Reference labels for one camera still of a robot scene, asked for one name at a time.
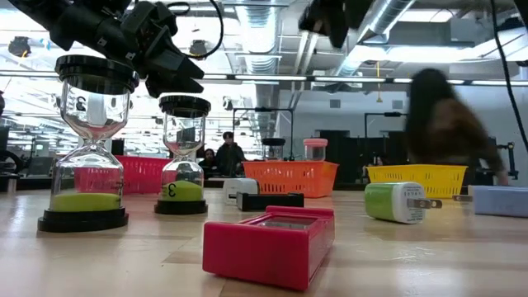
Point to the red digital thermometer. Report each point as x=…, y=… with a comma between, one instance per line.
x=255, y=251

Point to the black digital thermometer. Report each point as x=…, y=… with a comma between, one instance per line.
x=268, y=202

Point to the black aluminium table frame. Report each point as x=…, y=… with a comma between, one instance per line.
x=350, y=185

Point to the yellow hanging power drop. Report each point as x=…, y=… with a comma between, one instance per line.
x=378, y=99

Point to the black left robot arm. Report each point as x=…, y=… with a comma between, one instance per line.
x=62, y=20

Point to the pink-capped hourglass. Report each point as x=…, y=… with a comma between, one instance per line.
x=315, y=142

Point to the orange plastic basket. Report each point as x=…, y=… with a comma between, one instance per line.
x=288, y=179

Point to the yellow plastic basket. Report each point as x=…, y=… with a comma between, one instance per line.
x=416, y=179

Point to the black speaker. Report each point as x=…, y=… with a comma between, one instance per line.
x=117, y=147

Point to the black hanging camera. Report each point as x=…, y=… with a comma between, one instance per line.
x=18, y=46
x=198, y=48

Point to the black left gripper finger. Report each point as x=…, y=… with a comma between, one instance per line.
x=173, y=86
x=177, y=66

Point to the black-capped hourglass green sand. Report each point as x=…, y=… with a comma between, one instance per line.
x=88, y=74
x=183, y=107

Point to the light blue wall charger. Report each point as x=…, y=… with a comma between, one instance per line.
x=501, y=202

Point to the green white wall charger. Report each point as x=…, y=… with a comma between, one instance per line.
x=392, y=202

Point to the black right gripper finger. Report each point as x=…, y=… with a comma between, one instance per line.
x=335, y=35

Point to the person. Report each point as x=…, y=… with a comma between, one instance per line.
x=208, y=163
x=441, y=123
x=229, y=158

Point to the red plastic basket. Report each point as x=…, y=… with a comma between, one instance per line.
x=142, y=175

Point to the linear ceiling light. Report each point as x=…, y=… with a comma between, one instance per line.
x=268, y=77

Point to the silver ventilation duct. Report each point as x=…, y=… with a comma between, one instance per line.
x=257, y=24
x=387, y=16

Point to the black background gantry frame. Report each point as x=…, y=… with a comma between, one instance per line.
x=264, y=109
x=392, y=114

